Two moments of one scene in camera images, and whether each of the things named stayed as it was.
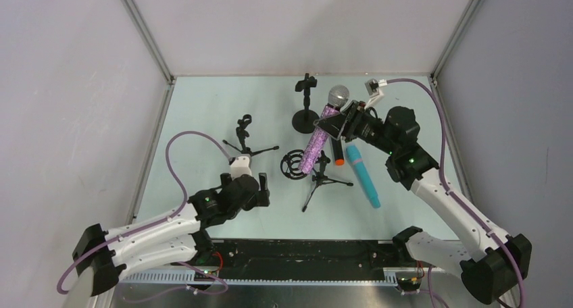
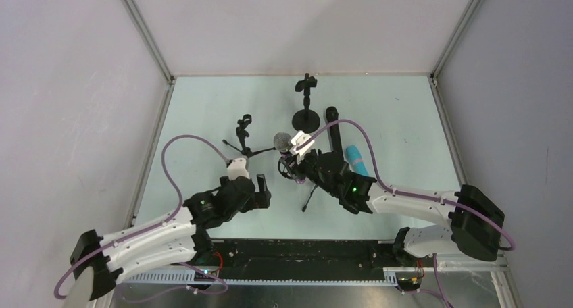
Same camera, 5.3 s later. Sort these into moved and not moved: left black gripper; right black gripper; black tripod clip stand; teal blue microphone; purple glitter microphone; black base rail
Moved: purple glitter microphone; right black gripper
Not moved: teal blue microphone; black tripod clip stand; left black gripper; black base rail
